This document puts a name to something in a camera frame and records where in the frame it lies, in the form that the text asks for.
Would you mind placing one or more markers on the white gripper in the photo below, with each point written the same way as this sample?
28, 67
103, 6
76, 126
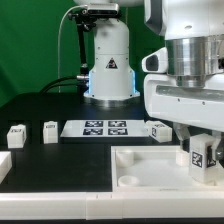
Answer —
191, 106

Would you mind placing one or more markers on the white square table top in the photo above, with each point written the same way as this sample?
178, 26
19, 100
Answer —
145, 168

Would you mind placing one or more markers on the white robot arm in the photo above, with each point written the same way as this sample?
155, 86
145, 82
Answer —
184, 81

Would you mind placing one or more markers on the white U-shaped obstacle fence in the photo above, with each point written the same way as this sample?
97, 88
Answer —
112, 205

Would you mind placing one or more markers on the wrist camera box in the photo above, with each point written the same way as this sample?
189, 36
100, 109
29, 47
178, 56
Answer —
156, 62

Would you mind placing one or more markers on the white marker base plate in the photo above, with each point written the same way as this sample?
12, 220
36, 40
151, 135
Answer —
104, 128

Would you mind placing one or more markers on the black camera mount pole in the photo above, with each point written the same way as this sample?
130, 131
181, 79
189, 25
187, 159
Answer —
81, 40

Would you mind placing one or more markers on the rear camera bar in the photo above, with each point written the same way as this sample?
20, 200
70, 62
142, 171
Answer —
103, 9

